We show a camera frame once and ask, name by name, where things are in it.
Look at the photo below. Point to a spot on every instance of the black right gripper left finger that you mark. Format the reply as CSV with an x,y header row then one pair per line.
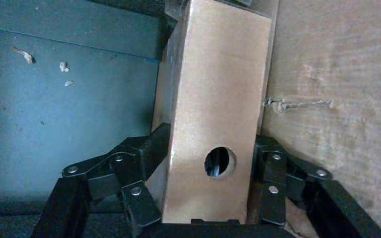
x,y
128,164

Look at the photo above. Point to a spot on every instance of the large open brown carton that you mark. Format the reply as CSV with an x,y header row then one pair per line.
x,y
335,59

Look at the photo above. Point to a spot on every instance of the small brown box with hole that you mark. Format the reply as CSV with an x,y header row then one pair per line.
x,y
216,92

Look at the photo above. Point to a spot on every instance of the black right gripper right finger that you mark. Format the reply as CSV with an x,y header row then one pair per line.
x,y
276,177

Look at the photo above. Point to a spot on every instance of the torn cardboard scrap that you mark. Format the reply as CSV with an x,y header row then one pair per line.
x,y
26,56
64,66
69,83

